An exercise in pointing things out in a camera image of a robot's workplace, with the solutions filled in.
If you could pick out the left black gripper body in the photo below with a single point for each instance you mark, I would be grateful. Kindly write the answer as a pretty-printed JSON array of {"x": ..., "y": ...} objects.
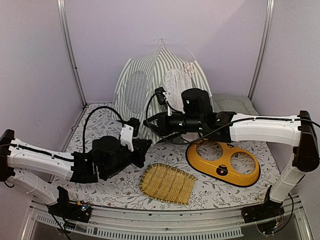
[{"x": 111, "y": 170}]

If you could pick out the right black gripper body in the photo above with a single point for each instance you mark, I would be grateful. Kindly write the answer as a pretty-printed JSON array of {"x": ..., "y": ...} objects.
[{"x": 191, "y": 124}]

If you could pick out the striped green white pet tent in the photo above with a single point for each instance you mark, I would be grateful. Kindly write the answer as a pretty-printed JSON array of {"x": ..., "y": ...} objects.
[{"x": 160, "y": 68}]

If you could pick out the checkered grey cushion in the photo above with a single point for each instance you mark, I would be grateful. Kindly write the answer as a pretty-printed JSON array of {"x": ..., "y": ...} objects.
[{"x": 233, "y": 103}]

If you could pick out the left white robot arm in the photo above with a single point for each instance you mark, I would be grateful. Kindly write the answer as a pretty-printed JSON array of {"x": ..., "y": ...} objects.
[{"x": 18, "y": 160}]

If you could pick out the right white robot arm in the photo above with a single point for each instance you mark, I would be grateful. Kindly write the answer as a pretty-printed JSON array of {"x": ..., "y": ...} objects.
[{"x": 295, "y": 130}]

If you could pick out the woven bamboo tray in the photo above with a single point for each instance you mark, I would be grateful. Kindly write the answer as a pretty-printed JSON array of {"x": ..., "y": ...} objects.
[{"x": 167, "y": 184}]

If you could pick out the yellow double bowl holder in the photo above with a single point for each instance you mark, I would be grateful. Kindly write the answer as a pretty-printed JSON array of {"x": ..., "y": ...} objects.
[{"x": 221, "y": 168}]

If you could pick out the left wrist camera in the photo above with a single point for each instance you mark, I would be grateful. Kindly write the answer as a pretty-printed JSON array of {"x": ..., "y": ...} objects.
[{"x": 129, "y": 130}]

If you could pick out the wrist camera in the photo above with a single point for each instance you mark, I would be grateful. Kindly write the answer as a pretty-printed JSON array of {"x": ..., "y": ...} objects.
[
  {"x": 161, "y": 96},
  {"x": 129, "y": 130}
]

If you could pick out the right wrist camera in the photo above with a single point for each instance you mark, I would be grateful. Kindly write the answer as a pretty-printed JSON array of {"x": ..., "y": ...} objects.
[{"x": 161, "y": 96}]

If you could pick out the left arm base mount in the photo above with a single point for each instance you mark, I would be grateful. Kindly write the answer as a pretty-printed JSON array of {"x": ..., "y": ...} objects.
[{"x": 77, "y": 211}]

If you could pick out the front aluminium rail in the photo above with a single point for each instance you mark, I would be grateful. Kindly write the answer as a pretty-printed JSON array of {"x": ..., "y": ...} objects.
[{"x": 108, "y": 223}]

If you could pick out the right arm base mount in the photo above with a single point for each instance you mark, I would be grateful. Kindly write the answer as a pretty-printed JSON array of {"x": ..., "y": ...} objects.
[{"x": 266, "y": 210}]

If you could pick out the right aluminium frame post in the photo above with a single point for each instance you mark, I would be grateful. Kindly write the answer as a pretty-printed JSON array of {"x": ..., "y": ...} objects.
[{"x": 262, "y": 48}]

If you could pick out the aluminium frame post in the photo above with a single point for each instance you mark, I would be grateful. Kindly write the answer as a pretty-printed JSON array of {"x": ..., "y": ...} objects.
[
  {"x": 262, "y": 48},
  {"x": 62, "y": 13}
]

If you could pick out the left aluminium frame post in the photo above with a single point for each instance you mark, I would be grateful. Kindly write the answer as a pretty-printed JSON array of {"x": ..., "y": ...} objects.
[{"x": 62, "y": 13}]

